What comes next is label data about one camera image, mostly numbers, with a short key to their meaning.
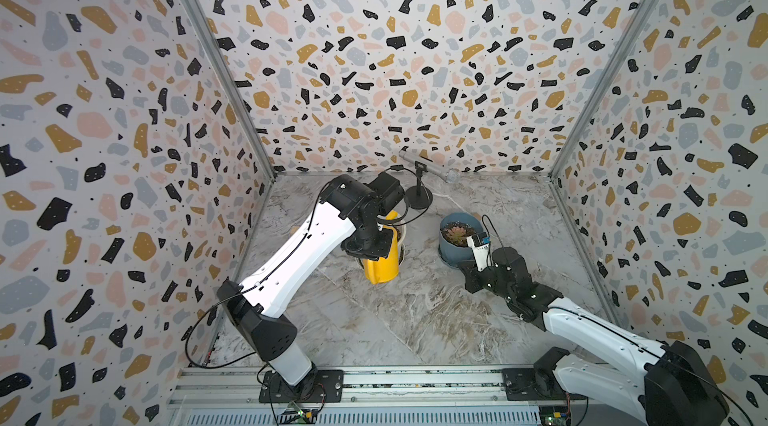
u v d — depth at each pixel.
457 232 0.93
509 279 0.64
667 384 0.40
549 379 0.65
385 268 0.74
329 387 0.73
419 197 1.13
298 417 0.70
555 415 0.72
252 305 0.41
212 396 0.74
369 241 0.58
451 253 0.91
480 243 0.73
